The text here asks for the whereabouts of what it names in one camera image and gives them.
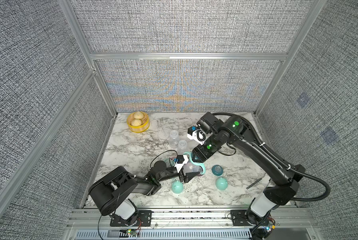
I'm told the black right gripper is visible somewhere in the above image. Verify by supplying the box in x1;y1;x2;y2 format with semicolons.
191;134;225;164

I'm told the clear bottle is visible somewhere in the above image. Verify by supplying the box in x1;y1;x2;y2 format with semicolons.
183;161;204;176
168;130;180;149
177;140;188;155

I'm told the mint handle ring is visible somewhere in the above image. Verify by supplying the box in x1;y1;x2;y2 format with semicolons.
183;151;207;176

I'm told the mint cap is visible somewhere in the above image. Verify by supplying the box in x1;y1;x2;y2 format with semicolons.
216;177;229;191
171;180;184;195

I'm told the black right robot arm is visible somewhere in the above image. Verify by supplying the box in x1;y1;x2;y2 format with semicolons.
192;113;301;225

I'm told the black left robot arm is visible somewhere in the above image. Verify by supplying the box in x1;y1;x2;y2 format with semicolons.
88;159;206;226

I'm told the teal nipple collar upper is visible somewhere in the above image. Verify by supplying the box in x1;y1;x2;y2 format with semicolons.
212;165;224;177

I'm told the yellow bamboo steamer basket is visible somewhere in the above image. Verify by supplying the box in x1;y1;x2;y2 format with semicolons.
126;111;150;133

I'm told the lower steamed bun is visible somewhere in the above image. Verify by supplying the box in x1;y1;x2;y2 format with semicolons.
130;119;143;127

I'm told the steamed bun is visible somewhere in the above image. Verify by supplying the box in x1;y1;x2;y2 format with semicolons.
133;111;144;120
130;119;143;127

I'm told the upper steamed bun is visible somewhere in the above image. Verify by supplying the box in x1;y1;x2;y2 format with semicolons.
133;111;144;120

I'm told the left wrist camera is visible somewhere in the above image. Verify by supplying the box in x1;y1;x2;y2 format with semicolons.
174;155;189;173

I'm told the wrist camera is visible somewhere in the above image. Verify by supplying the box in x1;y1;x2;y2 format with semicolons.
174;155;189;173
187;126;207;145

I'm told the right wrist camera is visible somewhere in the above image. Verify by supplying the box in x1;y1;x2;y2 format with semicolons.
187;126;207;145

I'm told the left camera black cable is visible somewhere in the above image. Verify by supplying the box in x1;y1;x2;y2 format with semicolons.
149;149;178;170

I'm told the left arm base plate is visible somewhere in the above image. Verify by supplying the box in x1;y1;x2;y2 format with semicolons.
110;210;152;228

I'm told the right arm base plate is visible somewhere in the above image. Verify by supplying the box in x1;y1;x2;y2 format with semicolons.
227;209;276;227

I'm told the aluminium front rail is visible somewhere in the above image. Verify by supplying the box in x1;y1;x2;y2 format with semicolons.
62;206;324;240

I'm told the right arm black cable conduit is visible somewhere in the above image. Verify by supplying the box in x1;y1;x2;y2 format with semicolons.
211;112;331;202

